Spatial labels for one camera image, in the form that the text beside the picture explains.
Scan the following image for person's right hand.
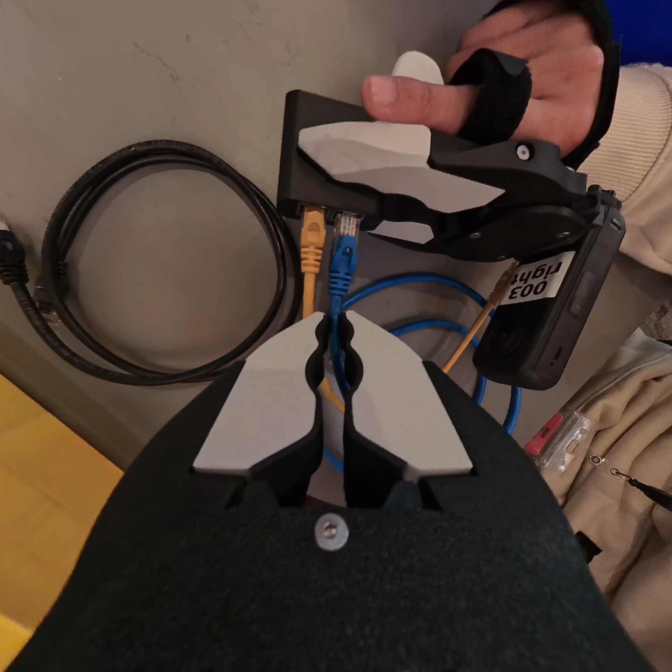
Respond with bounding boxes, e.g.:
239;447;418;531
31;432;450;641
359;0;621;160

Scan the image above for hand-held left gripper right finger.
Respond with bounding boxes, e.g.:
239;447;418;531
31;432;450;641
338;309;475;507

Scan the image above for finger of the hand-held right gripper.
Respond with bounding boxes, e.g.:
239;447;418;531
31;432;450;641
296;120;507;213
371;213;444;249

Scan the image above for black ethernet port adapter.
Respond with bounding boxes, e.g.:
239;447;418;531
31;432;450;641
278;89;447;228

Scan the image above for orange ethernet cable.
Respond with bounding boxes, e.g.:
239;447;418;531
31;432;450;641
296;206;523;412

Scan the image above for black ethernet cable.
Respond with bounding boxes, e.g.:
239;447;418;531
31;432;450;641
0;138;302;388

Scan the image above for person's right forearm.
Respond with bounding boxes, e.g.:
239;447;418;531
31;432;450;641
578;61;672;265

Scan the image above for yellow plastic bin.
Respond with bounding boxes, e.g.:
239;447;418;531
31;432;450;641
0;371;129;654

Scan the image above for blue ethernet cable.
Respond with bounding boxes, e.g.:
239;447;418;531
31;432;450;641
318;213;524;475

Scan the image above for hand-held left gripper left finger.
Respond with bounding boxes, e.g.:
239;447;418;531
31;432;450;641
192;311;328;507

